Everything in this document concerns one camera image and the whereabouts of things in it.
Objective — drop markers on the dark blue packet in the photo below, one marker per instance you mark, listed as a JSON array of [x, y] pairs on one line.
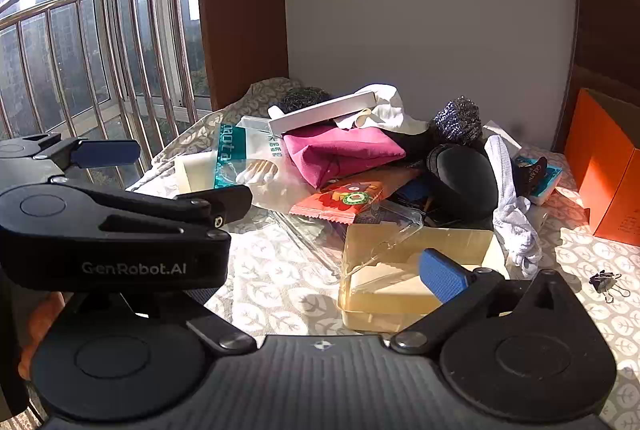
[[412, 195]]

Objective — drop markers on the white garment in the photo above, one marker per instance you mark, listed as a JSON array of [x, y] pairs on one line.
[[392, 110]]

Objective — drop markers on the orange cardboard box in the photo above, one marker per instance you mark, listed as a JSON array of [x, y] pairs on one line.
[[610, 180]]

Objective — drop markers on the brown wooden cabinet frame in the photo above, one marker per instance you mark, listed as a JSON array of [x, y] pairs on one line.
[[240, 10]]

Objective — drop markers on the clear plastic tray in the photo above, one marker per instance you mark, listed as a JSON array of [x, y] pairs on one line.
[[320, 240], [380, 305]]

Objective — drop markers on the black round pouch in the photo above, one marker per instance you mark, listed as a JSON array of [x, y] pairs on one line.
[[465, 185]]

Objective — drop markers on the green white plastic bag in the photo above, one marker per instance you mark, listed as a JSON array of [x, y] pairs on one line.
[[240, 155]]

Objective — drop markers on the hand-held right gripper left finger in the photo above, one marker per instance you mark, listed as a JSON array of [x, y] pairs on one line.
[[222, 335]]

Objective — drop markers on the white paper sheet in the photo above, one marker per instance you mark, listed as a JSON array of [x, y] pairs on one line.
[[500, 132]]

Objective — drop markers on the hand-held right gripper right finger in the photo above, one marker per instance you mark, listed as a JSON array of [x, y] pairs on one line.
[[442, 280]]

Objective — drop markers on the magenta cloth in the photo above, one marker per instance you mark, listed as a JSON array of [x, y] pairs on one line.
[[340, 155]]

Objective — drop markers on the blue silver scourer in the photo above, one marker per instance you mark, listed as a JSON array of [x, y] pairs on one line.
[[456, 120]]

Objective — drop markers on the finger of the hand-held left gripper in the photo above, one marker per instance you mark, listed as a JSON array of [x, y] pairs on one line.
[[220, 202], [107, 153]]

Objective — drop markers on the leaf printed bedsheet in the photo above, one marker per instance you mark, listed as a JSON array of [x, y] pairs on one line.
[[280, 280]]

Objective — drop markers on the black binder clip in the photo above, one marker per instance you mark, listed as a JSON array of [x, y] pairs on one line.
[[600, 281]]

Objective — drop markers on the white towel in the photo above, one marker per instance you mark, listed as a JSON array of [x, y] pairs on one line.
[[515, 230]]

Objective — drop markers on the wood grain board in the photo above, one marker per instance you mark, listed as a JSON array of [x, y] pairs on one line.
[[605, 10]]

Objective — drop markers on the grey steel wool scourer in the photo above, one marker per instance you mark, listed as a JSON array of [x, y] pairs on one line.
[[300, 99]]

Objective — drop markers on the orange snack packet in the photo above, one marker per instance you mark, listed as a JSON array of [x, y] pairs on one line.
[[340, 205]]

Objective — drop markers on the blue tissue packet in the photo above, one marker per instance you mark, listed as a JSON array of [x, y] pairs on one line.
[[545, 180]]

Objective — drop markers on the long white box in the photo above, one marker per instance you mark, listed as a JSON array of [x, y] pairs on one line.
[[320, 114]]

